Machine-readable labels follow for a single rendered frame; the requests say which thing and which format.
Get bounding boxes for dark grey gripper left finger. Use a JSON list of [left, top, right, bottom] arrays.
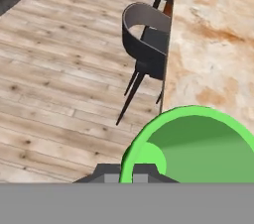
[[72, 164, 123, 184]]

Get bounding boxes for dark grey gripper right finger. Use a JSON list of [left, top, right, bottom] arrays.
[[133, 164, 181, 184]]

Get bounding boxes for green cup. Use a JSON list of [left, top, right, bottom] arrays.
[[120, 104, 254, 184]]

